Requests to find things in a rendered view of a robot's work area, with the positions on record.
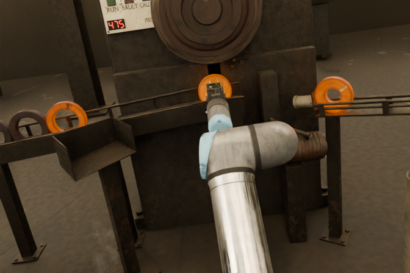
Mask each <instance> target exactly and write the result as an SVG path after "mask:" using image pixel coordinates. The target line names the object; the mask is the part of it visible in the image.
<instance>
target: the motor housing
mask: <svg viewBox="0 0 410 273"><path fill-rule="evenodd" d="M307 133H310V134H311V135H312V138H310V139H308V140H307V139H306V138H305V136H301V135H298V134H297V137H298V149H297V152H296V154H295V155H294V157H293V158H292V159H291V160H289V161H288V162H287V163H285V164H282V165H281V171H282V187H283V195H284V210H285V219H286V232H287V234H288V237H289V240H290V243H300V242H306V241H307V240H308V239H307V228H306V207H305V196H304V175H303V165H302V164H301V162H303V161H314V160H321V159H322V158H325V156H326V155H327V153H328V145H327V142H326V138H325V136H324V134H323V133H321V132H320V131H319V132H318V131H313V132H307Z"/></svg>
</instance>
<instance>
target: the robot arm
mask: <svg viewBox="0 0 410 273"><path fill-rule="evenodd" d="M221 84H222V87H221V86H220V82H218V80H217V83H210V81H209V84H206V88H207V94H206V101H208V104H207V111H206V113H207V118H208V129H209V132H208V133H204V134H203V135H202V136H201V138H200V147H199V157H200V173H201V178H202V179H205V180H207V181H208V185H209V187H210V195H211V199H212V207H213V212H214V219H215V228H216V232H217V240H218V248H219V253H220V260H221V268H222V273H273V268H272V263H271V259H270V253H269V249H268V244H267V239H266V235H265V229H264V223H263V220H262V215H261V209H260V205H259V199H258V196H257V191H256V185H255V181H254V178H255V176H254V171H258V170H261V169H268V168H272V167H275V166H279V165H282V164H285V163H287V162H288V161H289V160H291V159H292V158H293V157H294V155H295V154H296V152H297V149H298V137H297V134H296V132H295V131H294V130H293V128H292V127H291V126H289V125H288V124H286V123H284V122H281V121H270V122H263V123H259V124H253V125H248V126H242V127H235V128H232V121H231V116H230V112H229V106H228V103H227V102H226V101H225V99H226V92H225V91H223V83H222V82H221Z"/></svg>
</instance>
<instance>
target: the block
mask: <svg viewBox="0 0 410 273"><path fill-rule="evenodd" d="M257 82H258V89H259V102H260V109H261V118H262V120H263V122H269V120H268V118H269V117H270V115H274V119H275V120H277V121H281V116H280V107H279V92H278V76H277V74H276V73H275V72H274V71H273V70H272V69H270V70H265V71H259V72H257Z"/></svg>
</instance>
